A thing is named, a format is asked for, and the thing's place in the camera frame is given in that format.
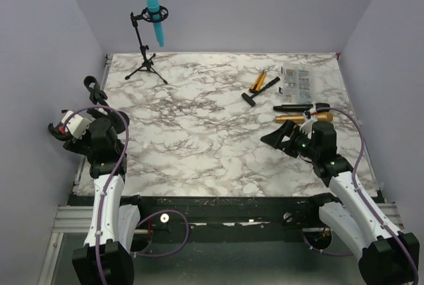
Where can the blue microphone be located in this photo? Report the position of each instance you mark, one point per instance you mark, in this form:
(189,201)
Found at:
(154,9)

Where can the black round-base mic stand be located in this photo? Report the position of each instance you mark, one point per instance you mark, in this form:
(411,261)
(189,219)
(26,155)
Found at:
(98,97)

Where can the clear plastic screw box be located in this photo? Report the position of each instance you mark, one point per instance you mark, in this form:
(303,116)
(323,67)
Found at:
(296,84)

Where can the black microphone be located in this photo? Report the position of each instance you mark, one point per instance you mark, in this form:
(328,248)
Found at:
(300,108)

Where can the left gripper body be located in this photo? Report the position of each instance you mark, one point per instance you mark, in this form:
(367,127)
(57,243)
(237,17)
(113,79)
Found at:
(84,144)

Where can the gold microphone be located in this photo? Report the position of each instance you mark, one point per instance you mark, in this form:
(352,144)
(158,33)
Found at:
(299,119)

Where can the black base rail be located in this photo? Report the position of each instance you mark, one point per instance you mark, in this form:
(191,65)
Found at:
(228,220)

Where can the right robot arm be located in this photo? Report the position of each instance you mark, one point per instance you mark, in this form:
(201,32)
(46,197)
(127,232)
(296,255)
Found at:
(384,253)

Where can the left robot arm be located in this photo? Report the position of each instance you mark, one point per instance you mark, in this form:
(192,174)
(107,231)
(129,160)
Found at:
(105,257)

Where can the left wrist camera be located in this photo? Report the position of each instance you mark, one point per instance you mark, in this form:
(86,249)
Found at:
(76,126)

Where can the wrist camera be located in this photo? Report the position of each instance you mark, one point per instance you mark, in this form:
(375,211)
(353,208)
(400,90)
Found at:
(76,126)
(309,117)

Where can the black round-base shockmount stand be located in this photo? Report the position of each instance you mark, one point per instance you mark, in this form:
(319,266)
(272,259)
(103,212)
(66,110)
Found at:
(58,132)

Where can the yellow utility knife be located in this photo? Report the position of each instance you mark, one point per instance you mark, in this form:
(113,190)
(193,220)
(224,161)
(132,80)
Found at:
(258,82)

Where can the black tripod mic stand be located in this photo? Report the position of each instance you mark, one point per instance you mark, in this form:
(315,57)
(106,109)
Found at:
(147,64)

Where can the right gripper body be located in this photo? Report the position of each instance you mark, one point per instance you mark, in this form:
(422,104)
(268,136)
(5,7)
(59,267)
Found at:
(299,143)

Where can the black T-handle tool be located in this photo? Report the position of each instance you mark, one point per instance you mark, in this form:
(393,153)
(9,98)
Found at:
(250,98)

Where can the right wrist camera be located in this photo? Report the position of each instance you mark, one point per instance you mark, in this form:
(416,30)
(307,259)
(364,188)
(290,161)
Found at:
(309,117)

